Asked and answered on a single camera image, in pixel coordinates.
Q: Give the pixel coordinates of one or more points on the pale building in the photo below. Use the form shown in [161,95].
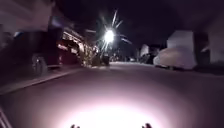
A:
[181,39]

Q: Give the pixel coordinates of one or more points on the pale concrete kerb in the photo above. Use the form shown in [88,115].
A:
[36,80]

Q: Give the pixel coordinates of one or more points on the robot's own part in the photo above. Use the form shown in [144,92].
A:
[146,126]
[75,126]

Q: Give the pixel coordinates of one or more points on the street lamp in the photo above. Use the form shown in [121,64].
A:
[109,36]

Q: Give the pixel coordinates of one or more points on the dark asphalt road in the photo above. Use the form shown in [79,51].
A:
[133,86]

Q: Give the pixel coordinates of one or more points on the dark red vehicle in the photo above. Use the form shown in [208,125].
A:
[50,50]

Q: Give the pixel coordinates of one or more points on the covered vehicle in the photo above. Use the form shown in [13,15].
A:
[176,56]

